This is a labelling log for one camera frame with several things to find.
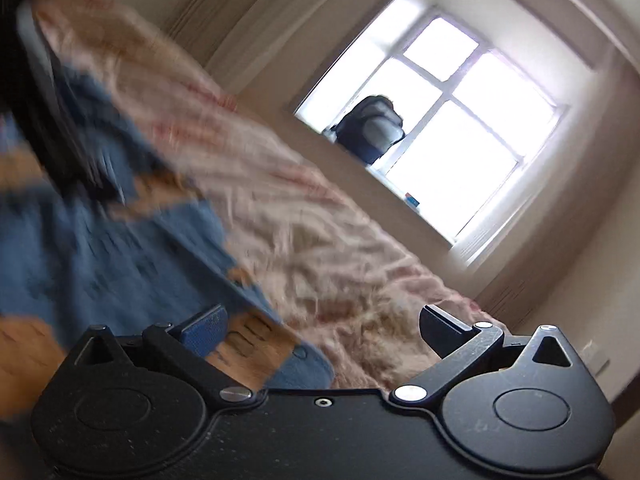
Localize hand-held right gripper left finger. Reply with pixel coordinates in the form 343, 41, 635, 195
74, 304, 253, 408

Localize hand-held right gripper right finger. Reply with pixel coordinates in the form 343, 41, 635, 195
389, 304, 577, 407

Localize blue pants with orange print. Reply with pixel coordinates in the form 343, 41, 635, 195
0, 65, 336, 421

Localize beige curtain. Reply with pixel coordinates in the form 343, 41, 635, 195
167, 0, 286, 56
475, 237, 593, 313

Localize white sheer curtain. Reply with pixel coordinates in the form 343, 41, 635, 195
452, 195, 556, 268
207, 0, 381, 98

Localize floral pink bed blanket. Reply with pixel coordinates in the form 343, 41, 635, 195
30, 0, 506, 392

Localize white framed window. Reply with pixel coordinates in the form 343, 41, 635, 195
292, 5, 572, 249

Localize dark blue backpack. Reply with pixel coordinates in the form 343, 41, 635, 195
333, 95, 405, 166

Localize window sill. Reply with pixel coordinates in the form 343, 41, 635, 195
239, 87, 458, 263

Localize white wall socket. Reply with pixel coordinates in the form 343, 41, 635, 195
582, 342, 611, 374

